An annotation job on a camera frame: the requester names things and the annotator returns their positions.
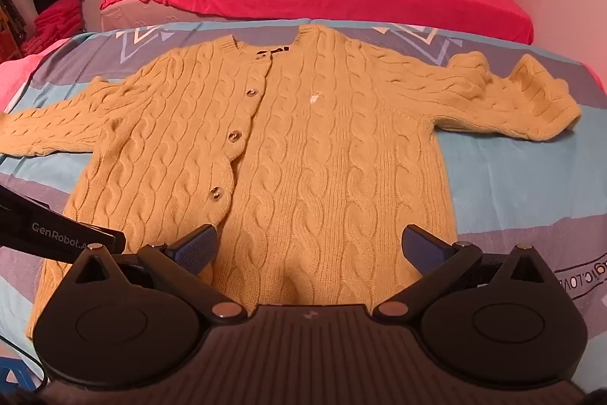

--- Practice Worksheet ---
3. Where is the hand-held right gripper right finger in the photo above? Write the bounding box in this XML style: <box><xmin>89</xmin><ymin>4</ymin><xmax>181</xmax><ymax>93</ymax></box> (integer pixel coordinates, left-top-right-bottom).
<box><xmin>372</xmin><ymin>225</ymin><xmax>565</xmax><ymax>321</ymax></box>

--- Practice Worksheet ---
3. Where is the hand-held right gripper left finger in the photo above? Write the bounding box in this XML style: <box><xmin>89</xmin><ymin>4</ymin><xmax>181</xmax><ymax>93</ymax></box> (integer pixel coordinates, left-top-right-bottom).
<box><xmin>61</xmin><ymin>225</ymin><xmax>250</xmax><ymax>324</ymax></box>

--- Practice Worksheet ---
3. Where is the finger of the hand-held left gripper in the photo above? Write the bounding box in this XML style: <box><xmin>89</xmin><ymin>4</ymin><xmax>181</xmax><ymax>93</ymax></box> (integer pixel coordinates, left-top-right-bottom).
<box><xmin>0</xmin><ymin>186</ymin><xmax>127</xmax><ymax>266</ymax></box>

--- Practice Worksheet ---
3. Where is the yellow cable-knit cardigan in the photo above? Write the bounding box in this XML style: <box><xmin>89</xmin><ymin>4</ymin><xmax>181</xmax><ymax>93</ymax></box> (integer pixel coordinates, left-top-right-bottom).
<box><xmin>0</xmin><ymin>24</ymin><xmax>583</xmax><ymax>342</ymax></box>

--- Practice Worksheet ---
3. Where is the blue grey striped bedsheet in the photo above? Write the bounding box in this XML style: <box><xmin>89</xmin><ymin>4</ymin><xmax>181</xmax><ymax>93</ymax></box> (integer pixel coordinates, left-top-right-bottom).
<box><xmin>0</xmin><ymin>20</ymin><xmax>607</xmax><ymax>387</ymax></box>

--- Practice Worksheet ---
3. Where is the pink blanket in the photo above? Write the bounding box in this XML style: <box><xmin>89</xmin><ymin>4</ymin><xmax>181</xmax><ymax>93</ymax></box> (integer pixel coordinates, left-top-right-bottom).
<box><xmin>0</xmin><ymin>37</ymin><xmax>72</xmax><ymax>112</ymax></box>

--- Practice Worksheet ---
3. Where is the pile of red cloth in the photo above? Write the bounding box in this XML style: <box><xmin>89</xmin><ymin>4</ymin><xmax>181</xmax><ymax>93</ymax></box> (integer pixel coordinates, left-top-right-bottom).
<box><xmin>21</xmin><ymin>0</ymin><xmax>86</xmax><ymax>57</ymax></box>

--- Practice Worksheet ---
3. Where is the patterned mattress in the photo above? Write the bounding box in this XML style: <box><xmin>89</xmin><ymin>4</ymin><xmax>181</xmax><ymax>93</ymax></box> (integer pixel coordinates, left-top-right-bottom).
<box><xmin>99</xmin><ymin>2</ymin><xmax>228</xmax><ymax>33</ymax></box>

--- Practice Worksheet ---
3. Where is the black cable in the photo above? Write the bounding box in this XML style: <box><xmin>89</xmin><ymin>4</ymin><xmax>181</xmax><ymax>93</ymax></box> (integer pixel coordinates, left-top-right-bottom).
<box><xmin>0</xmin><ymin>324</ymin><xmax>48</xmax><ymax>391</ymax></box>

